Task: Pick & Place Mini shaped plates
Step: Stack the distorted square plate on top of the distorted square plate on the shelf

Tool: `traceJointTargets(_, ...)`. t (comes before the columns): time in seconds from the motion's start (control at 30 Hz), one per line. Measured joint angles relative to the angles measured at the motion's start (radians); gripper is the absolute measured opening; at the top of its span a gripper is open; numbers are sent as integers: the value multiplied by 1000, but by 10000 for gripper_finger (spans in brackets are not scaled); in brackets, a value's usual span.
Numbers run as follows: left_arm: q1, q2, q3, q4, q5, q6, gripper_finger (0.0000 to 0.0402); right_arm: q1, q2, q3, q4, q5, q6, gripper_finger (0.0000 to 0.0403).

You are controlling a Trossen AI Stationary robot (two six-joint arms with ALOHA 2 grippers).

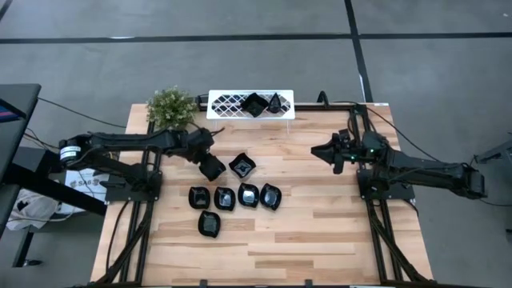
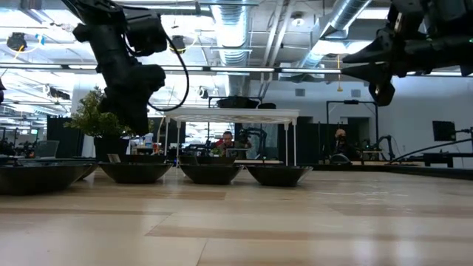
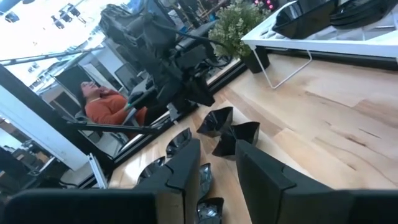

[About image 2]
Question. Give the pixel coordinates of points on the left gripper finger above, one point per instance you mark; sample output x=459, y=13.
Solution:
x=122, y=122
x=138, y=122

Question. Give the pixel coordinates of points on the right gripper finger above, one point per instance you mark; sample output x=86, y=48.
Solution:
x=373, y=72
x=377, y=50

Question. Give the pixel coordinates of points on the black rounded square mini plate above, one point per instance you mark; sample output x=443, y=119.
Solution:
x=40, y=179
x=210, y=174
x=279, y=176
x=89, y=170
x=135, y=173

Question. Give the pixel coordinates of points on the black teardrop mini plate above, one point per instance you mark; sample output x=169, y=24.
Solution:
x=267, y=105

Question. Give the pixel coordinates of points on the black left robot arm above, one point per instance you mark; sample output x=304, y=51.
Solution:
x=107, y=44

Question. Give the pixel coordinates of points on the green potted plant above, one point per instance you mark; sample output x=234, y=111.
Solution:
x=88, y=118

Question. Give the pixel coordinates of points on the black partition panel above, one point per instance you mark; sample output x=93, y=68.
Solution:
x=55, y=129
x=310, y=140

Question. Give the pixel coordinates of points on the person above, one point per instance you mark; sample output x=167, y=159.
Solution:
x=340, y=134
x=228, y=137

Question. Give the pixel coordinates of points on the grey laptop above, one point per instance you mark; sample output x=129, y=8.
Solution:
x=47, y=149

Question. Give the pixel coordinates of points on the white lattice rack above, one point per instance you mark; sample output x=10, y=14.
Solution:
x=229, y=115

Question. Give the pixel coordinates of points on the ceiling light strip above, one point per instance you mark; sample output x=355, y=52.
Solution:
x=240, y=69

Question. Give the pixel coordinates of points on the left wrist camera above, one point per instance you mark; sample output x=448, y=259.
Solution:
x=153, y=77

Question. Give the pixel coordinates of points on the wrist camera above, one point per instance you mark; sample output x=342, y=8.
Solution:
x=153, y=77
x=408, y=18

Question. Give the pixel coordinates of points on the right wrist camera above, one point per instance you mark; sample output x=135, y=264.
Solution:
x=408, y=18

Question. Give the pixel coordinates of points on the black stand frame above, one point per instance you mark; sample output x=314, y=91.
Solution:
x=351, y=102

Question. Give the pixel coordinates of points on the grey wall speaker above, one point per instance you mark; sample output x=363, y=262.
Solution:
x=300, y=92

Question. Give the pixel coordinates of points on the black wall monitor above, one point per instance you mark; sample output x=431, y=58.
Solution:
x=443, y=131

